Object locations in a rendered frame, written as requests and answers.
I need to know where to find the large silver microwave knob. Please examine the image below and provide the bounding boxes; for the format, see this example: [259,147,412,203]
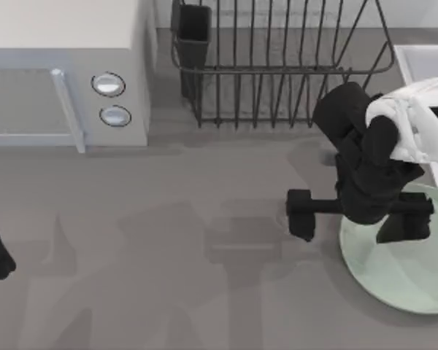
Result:
[90,71,127,99]

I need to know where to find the dark wire dish rack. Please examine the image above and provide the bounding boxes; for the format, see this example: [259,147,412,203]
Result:
[170,0,398,130]

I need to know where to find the pale blue microwave door handle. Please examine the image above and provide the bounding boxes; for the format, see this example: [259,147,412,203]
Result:
[50,68,87,154]

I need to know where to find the pale green plate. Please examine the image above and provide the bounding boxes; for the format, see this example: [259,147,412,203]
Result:
[338,182,438,315]

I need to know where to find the small silver microwave knob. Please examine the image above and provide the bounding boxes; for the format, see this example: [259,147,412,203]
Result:
[98,104,133,128]

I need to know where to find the glass microwave door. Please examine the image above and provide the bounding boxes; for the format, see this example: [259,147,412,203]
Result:
[0,49,87,154]

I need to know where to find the black cutlery holder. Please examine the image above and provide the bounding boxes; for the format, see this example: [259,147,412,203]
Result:
[171,0,213,100]

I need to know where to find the pale microwave oven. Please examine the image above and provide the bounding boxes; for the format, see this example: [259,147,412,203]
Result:
[0,0,158,155]

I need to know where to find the white sink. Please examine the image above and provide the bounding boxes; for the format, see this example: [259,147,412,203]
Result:
[393,44,438,195]

